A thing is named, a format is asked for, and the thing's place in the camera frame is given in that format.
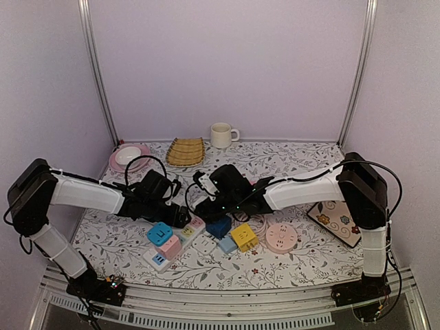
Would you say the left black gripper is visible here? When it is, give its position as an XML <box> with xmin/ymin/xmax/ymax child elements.
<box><xmin>143</xmin><ymin>199</ymin><xmax>191</xmax><ymax>229</ymax></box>

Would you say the cyan cube adapter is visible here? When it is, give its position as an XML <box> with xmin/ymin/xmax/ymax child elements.
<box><xmin>147</xmin><ymin>222</ymin><xmax>173</xmax><ymax>247</ymax></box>

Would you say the dark blue cube adapter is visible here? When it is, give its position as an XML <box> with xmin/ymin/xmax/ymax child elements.
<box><xmin>206</xmin><ymin>215</ymin><xmax>232</xmax><ymax>239</ymax></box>

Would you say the yellow cube adapter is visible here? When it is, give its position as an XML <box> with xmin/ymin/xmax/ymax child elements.
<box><xmin>230</xmin><ymin>223</ymin><xmax>259</xmax><ymax>252</ymax></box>

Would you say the light blue plug adapter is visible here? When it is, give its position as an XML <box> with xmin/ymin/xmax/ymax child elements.
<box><xmin>218</xmin><ymin>236</ymin><xmax>238</xmax><ymax>254</ymax></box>

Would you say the white power strip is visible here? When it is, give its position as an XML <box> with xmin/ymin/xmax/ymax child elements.
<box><xmin>142</xmin><ymin>217</ymin><xmax>206</xmax><ymax>274</ymax></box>

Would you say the round pink socket hub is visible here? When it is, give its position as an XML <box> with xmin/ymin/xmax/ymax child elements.
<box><xmin>265</xmin><ymin>223</ymin><xmax>298</xmax><ymax>254</ymax></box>

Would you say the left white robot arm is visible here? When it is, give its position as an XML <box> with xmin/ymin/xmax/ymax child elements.
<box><xmin>3</xmin><ymin>158</ymin><xmax>190</xmax><ymax>298</ymax></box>

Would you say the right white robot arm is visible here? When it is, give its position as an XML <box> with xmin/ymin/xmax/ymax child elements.
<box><xmin>192</xmin><ymin>153</ymin><xmax>388</xmax><ymax>300</ymax></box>

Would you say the white plug adapter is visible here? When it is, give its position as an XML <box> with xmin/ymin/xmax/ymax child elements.
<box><xmin>192</xmin><ymin>234</ymin><xmax>217</xmax><ymax>255</ymax></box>

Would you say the white bowl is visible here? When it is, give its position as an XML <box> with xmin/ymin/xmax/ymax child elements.
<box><xmin>115</xmin><ymin>146</ymin><xmax>142</xmax><ymax>167</ymax></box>

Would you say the pink plate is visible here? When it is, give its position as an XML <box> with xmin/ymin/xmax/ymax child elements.
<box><xmin>109</xmin><ymin>144</ymin><xmax>151</xmax><ymax>173</ymax></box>

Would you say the pink cube adapter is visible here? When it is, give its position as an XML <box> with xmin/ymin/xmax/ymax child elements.
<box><xmin>155</xmin><ymin>234</ymin><xmax>182</xmax><ymax>260</ymax></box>

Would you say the cream ceramic mug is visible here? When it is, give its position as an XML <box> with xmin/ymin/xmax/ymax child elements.
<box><xmin>210</xmin><ymin>122</ymin><xmax>240</xmax><ymax>149</ymax></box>

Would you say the yellow bamboo tray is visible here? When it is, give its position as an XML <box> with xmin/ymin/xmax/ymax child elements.
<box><xmin>166</xmin><ymin>137</ymin><xmax>205</xmax><ymax>167</ymax></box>

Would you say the floral square tray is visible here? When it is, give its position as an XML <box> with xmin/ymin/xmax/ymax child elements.
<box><xmin>307</xmin><ymin>201</ymin><xmax>361</xmax><ymax>248</ymax></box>

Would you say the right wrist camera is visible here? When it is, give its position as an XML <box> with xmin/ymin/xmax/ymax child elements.
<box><xmin>192</xmin><ymin>171</ymin><xmax>219</xmax><ymax>201</ymax></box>

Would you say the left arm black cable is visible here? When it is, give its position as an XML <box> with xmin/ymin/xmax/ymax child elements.
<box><xmin>124</xmin><ymin>155</ymin><xmax>167</xmax><ymax>193</ymax></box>

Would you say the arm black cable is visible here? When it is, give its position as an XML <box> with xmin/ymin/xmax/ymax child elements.
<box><xmin>124</xmin><ymin>155</ymin><xmax>167</xmax><ymax>193</ymax></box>
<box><xmin>184</xmin><ymin>159</ymin><xmax>403</xmax><ymax>228</ymax></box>

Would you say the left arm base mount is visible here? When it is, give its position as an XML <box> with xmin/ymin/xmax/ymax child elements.
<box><xmin>66</xmin><ymin>262</ymin><xmax>127</xmax><ymax>307</ymax></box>

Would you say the aluminium front rail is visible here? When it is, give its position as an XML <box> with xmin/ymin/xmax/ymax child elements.
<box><xmin>28</xmin><ymin>264</ymin><xmax>430</xmax><ymax>330</ymax></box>

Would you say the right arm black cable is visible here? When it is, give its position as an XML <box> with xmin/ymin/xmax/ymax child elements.
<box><xmin>184</xmin><ymin>159</ymin><xmax>403</xmax><ymax>228</ymax></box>

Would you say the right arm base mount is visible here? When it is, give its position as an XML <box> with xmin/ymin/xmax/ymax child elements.
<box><xmin>331</xmin><ymin>274</ymin><xmax>391</xmax><ymax>307</ymax></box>

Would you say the left aluminium corner post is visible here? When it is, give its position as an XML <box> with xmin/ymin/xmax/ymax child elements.
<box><xmin>78</xmin><ymin>0</ymin><xmax>120</xmax><ymax>147</ymax></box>

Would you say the aluminium corner post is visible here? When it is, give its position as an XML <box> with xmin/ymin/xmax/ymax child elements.
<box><xmin>337</xmin><ymin>0</ymin><xmax>378</xmax><ymax>149</ymax></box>
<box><xmin>78</xmin><ymin>0</ymin><xmax>120</xmax><ymax>147</ymax></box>

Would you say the right aluminium corner post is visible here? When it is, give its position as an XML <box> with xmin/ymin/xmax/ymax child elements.
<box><xmin>337</xmin><ymin>0</ymin><xmax>378</xmax><ymax>149</ymax></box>

